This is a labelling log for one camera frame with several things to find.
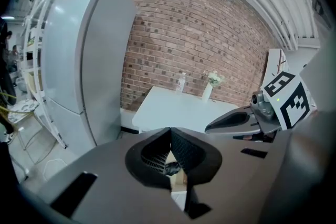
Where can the person's white shirt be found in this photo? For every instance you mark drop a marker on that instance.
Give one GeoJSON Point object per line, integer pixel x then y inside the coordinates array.
{"type": "Point", "coordinates": [323, 73]}

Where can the white desk with drawer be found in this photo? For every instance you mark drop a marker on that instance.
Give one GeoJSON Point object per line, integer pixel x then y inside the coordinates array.
{"type": "Point", "coordinates": [178, 110]}

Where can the patterned cushion stool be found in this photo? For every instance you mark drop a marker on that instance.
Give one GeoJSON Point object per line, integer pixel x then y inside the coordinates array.
{"type": "Point", "coordinates": [25, 106]}

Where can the wooden coat rack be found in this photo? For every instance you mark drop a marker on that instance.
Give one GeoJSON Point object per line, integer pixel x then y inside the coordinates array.
{"type": "Point", "coordinates": [281, 61]}

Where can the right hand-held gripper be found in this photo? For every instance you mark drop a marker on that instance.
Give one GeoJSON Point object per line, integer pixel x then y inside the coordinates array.
{"type": "Point", "coordinates": [288, 102]}

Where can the white refrigerator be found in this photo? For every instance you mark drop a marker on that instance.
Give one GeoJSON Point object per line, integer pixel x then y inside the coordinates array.
{"type": "Point", "coordinates": [65, 60]}

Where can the white metal shelf rack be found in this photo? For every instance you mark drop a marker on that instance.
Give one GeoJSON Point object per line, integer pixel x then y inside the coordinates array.
{"type": "Point", "coordinates": [53, 126]}

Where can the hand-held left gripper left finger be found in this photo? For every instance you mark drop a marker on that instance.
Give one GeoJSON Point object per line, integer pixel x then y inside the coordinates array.
{"type": "Point", "coordinates": [110, 181]}

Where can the white flower bouquet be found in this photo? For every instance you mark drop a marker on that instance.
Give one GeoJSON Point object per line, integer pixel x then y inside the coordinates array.
{"type": "Point", "coordinates": [215, 78]}

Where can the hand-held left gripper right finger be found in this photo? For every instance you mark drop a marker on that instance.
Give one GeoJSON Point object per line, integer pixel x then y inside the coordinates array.
{"type": "Point", "coordinates": [231, 178]}

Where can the clear plastic bottle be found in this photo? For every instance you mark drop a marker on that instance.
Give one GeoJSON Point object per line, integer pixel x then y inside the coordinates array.
{"type": "Point", "coordinates": [180, 84]}

